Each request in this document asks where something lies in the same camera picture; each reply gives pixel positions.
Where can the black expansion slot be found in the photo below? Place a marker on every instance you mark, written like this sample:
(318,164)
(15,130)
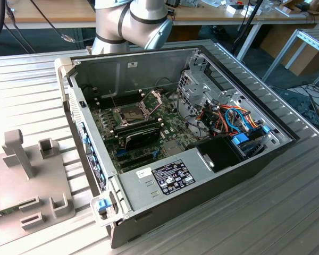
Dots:
(135,163)
(138,158)

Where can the black graphics card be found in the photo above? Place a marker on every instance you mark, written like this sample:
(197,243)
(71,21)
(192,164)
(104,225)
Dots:
(142,138)

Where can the blue disk carrier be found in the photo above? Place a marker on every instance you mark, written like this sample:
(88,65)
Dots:
(240,139)

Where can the small white box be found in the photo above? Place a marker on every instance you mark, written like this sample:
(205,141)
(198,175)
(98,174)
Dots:
(232,9)

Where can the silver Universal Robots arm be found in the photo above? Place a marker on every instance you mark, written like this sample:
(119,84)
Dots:
(143,16)

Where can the blue case latch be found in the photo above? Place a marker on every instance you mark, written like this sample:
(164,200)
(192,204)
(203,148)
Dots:
(103,205)

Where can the green RAM stick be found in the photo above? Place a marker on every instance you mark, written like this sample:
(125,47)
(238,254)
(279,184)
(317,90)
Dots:
(5,212)

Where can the CPU socket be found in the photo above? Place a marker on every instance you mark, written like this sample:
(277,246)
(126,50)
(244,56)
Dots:
(131,115)

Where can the open black PC case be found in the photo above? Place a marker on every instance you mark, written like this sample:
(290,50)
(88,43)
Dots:
(202,202)

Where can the wooden desk white frame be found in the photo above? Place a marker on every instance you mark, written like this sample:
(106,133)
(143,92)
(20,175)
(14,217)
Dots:
(77,13)
(271,16)

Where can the grey chipset heat sink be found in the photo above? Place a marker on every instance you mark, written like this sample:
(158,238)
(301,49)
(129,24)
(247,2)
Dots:
(171,147)

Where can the black plastic shroud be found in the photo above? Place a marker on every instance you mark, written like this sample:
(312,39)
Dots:
(223,154)

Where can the green motherboard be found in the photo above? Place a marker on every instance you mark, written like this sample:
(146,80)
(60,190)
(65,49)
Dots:
(175,125)

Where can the silver metal drive cage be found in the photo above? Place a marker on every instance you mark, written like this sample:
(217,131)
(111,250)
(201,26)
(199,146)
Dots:
(194,90)

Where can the aluminium profile frame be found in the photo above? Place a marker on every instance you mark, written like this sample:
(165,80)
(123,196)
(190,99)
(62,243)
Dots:
(312,40)

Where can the grey parts rack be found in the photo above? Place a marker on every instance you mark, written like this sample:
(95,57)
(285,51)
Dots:
(29,186)

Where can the black tripod stand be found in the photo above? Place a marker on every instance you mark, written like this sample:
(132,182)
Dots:
(248,22)

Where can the open cardboard box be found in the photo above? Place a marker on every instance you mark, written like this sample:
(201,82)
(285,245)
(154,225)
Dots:
(289,5)

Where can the grey power supply unit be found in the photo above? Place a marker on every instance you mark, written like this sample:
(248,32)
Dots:
(143,194)

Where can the black RAM stick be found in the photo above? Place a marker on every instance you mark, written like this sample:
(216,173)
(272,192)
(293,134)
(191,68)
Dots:
(138,125)
(138,128)

